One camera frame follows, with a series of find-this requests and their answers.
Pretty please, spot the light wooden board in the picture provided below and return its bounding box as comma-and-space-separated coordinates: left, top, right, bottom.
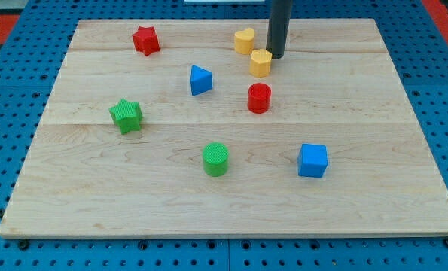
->
0, 19, 448, 239

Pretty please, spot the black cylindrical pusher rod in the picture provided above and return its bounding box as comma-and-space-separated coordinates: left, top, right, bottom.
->
266, 0, 293, 59

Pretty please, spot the blue triangle block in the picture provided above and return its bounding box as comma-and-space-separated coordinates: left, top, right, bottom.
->
190, 65, 213, 96

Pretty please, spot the green star block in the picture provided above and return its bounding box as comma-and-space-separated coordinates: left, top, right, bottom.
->
108, 99, 143, 134

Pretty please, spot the blue cube block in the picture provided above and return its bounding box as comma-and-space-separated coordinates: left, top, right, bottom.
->
297, 143, 328, 178

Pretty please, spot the red star block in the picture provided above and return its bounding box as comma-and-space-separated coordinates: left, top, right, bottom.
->
132, 26, 160, 56

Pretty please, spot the yellow hexagon block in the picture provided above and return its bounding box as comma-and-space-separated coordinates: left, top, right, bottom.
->
249, 49, 272, 78

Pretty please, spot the yellow heart block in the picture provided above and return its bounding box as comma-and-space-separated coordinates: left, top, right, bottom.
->
234, 28, 255, 55

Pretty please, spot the green cylinder block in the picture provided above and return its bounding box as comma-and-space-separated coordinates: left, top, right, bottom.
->
203, 142, 229, 177

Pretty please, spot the red cylinder block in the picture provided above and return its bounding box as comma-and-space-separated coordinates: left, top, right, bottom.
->
247, 83, 272, 114

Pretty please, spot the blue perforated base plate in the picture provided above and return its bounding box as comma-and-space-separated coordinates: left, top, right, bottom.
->
0, 1, 448, 270

